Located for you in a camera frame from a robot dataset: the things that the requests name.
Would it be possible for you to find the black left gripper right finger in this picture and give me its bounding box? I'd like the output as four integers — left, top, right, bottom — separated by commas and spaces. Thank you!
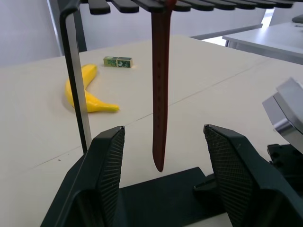
203, 123, 303, 227

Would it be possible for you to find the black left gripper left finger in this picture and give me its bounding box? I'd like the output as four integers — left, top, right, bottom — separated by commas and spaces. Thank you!
40, 125, 125, 227

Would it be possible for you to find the black watch display stand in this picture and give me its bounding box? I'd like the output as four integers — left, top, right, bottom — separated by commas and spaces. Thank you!
59, 0, 300, 227

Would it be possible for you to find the yellow banana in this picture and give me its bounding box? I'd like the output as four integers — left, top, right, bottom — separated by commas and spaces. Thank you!
65, 64, 120, 114

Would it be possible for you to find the grey office table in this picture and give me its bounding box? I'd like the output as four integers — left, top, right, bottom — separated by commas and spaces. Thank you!
222, 22, 303, 65
188, 23, 264, 41

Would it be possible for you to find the small green patterned box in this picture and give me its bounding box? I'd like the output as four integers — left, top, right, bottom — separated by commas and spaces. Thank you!
103, 56, 134, 70

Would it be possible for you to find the dark red strap with holes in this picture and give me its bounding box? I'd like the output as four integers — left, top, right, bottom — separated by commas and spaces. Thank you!
151, 0, 177, 173

